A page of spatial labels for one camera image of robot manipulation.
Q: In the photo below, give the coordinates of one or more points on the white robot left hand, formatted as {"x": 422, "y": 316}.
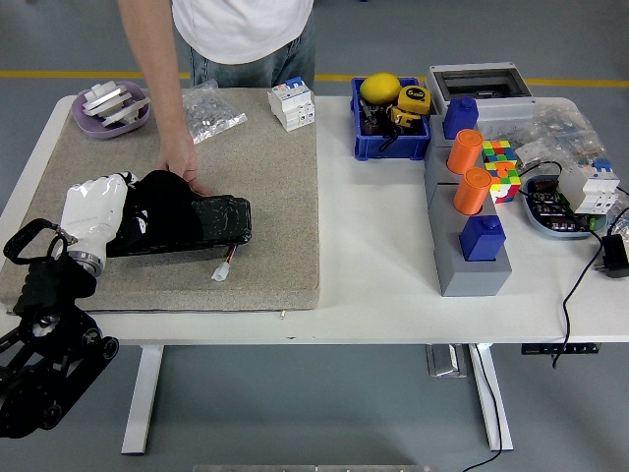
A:
{"x": 93, "y": 211}

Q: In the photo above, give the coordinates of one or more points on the person's right hand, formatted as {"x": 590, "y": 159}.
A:
{"x": 179, "y": 155}

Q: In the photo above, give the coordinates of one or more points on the glossy black panel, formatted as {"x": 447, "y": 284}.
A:
{"x": 226, "y": 221}

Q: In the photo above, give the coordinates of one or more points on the person's right forearm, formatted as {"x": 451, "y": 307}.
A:
{"x": 152, "y": 74}

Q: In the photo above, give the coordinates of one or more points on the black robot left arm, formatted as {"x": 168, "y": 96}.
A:
{"x": 49, "y": 344}

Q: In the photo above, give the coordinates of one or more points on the black desk control panel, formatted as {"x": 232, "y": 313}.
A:
{"x": 560, "y": 349}

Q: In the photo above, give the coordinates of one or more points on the clear bag of metal parts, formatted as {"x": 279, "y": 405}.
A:
{"x": 211, "y": 115}

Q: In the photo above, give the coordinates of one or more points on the white plastic piece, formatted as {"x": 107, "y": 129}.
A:
{"x": 105, "y": 96}
{"x": 125, "y": 111}

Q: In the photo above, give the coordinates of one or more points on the purple dish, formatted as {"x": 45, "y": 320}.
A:
{"x": 78, "y": 114}

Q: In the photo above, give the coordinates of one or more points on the grey-brown mat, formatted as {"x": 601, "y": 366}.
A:
{"x": 270, "y": 196}

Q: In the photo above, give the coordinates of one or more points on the white circuit breaker blue lever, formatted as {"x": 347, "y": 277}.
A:
{"x": 290, "y": 105}
{"x": 587, "y": 189}

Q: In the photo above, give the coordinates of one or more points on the person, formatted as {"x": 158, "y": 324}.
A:
{"x": 241, "y": 29}

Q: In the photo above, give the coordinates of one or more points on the white table leg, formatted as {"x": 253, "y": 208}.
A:
{"x": 484, "y": 423}
{"x": 142, "y": 393}

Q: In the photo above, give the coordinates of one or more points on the dark brown tool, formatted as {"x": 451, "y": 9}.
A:
{"x": 371, "y": 127}

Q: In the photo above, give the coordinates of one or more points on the blue plastic bin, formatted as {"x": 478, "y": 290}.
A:
{"x": 388, "y": 147}

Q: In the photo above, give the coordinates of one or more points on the yellow ball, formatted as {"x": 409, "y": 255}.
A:
{"x": 379, "y": 88}

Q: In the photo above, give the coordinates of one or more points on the yellow tape measure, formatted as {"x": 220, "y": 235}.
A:
{"x": 404, "y": 119}
{"x": 414, "y": 98}

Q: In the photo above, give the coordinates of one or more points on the blue block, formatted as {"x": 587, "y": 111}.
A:
{"x": 481, "y": 241}
{"x": 459, "y": 118}

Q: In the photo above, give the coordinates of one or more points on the orange cylinder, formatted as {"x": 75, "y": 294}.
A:
{"x": 464, "y": 152}
{"x": 472, "y": 194}

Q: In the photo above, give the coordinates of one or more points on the grey block stand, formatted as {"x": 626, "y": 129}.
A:
{"x": 472, "y": 277}

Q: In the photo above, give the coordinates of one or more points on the colourful puzzle cube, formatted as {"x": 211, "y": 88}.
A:
{"x": 498, "y": 150}
{"x": 506, "y": 184}

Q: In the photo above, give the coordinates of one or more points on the metal floor plate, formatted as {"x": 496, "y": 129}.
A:
{"x": 444, "y": 361}

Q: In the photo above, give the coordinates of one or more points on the light blue dish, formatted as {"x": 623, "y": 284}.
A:
{"x": 535, "y": 217}

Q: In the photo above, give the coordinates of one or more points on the dark electronic components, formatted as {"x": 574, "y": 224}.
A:
{"x": 545, "y": 206}

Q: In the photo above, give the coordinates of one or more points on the clear bags of small parts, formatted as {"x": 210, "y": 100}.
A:
{"x": 565, "y": 128}

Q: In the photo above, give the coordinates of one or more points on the black power adapter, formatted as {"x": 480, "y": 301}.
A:
{"x": 616, "y": 255}

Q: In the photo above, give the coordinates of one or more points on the grey electrical enclosure box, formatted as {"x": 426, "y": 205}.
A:
{"x": 506, "y": 110}

